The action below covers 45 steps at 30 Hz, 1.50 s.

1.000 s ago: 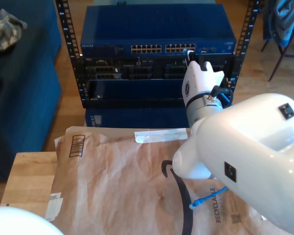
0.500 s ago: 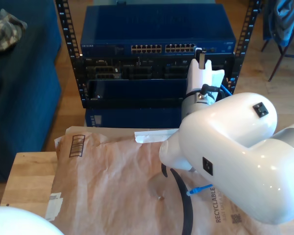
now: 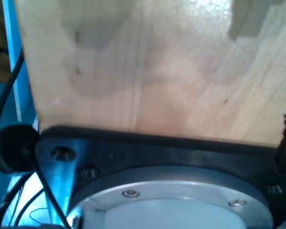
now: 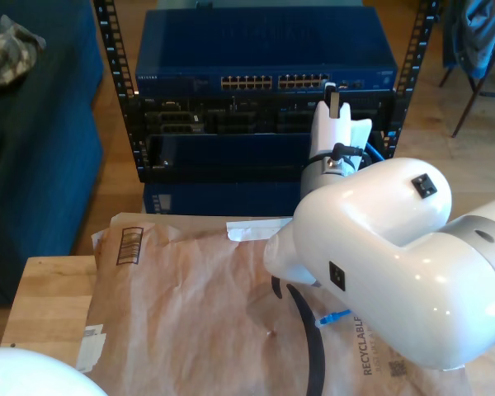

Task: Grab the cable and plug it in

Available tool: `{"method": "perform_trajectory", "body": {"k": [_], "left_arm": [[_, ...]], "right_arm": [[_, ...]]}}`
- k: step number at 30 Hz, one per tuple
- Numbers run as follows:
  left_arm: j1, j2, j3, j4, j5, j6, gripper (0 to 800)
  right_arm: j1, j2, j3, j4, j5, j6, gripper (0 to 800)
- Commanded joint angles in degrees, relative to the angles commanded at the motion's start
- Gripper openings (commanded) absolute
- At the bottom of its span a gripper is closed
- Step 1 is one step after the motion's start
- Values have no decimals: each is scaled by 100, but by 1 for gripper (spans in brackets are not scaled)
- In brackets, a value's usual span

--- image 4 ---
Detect torn white shipping label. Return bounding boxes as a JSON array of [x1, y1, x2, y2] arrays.
[[73, 323, 108, 376]]

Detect black rack server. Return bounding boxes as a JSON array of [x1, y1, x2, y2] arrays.
[[136, 93, 398, 135]]

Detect blue network switch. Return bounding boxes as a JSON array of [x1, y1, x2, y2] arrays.
[[134, 7, 399, 96]]

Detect blue equipment case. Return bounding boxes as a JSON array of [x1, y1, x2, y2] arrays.
[[142, 180, 310, 218]]

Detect brown paper mailer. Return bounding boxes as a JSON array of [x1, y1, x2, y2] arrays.
[[72, 212, 475, 396]]

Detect long white tape strip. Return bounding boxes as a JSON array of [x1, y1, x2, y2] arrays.
[[225, 218, 294, 243]]

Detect camouflage cloth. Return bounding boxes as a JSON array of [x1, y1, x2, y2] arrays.
[[0, 8, 48, 91]]

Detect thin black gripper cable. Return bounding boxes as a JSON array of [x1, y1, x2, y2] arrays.
[[331, 141, 365, 165]]

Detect blue jacket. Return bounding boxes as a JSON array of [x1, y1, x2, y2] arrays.
[[442, 0, 495, 80]]

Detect black perforated rack post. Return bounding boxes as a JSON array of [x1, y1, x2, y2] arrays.
[[377, 0, 441, 164], [91, 0, 149, 183]]

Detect blue network cable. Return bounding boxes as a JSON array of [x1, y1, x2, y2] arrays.
[[315, 138, 388, 330]]

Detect black rack shelf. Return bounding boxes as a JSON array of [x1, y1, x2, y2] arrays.
[[141, 130, 392, 185]]

